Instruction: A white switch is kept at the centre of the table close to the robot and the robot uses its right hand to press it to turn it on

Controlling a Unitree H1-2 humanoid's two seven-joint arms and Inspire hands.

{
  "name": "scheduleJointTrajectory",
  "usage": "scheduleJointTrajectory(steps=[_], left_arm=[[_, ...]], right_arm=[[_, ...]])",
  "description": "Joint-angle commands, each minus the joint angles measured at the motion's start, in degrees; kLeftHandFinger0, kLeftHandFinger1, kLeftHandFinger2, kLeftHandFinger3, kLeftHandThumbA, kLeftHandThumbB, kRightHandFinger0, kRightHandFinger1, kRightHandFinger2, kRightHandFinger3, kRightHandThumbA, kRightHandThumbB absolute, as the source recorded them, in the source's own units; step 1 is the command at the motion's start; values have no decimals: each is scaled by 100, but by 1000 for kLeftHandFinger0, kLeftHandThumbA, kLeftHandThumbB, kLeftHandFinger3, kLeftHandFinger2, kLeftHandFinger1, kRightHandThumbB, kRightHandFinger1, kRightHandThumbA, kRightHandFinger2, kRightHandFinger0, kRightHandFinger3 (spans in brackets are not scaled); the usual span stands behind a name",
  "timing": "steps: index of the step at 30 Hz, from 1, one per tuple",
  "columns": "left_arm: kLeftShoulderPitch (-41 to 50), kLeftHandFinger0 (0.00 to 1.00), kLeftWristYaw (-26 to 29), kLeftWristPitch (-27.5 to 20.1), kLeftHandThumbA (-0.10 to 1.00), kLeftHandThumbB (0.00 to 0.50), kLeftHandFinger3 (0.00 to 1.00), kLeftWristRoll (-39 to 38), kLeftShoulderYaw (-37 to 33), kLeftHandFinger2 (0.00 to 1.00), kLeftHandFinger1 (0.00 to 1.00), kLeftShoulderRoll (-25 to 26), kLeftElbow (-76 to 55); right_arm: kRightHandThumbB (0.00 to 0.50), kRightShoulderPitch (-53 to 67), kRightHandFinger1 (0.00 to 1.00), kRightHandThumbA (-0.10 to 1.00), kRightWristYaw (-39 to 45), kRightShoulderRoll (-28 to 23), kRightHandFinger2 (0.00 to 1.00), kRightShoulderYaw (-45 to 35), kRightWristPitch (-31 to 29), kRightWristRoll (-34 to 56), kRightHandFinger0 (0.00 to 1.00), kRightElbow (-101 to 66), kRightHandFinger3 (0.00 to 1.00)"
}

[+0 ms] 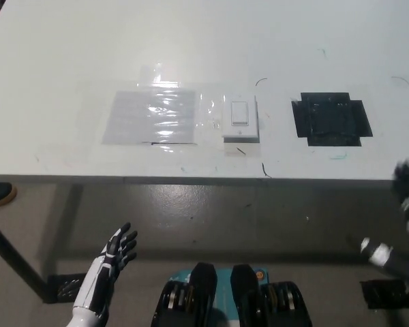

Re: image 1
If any black table foot plate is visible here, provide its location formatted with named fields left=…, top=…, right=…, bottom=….
left=42, top=272, right=85, bottom=304
left=360, top=279, right=409, bottom=309

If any black table leg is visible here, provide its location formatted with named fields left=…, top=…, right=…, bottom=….
left=0, top=213, right=49, bottom=302

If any clear plastic tape sheet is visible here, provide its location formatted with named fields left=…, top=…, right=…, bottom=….
left=74, top=63, right=228, bottom=156

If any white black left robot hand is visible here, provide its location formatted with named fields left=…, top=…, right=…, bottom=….
left=72, top=221, right=139, bottom=316

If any black tape patch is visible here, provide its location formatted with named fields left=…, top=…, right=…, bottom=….
left=290, top=91, right=374, bottom=148

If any white wall switch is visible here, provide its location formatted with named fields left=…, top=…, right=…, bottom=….
left=221, top=94, right=262, bottom=144

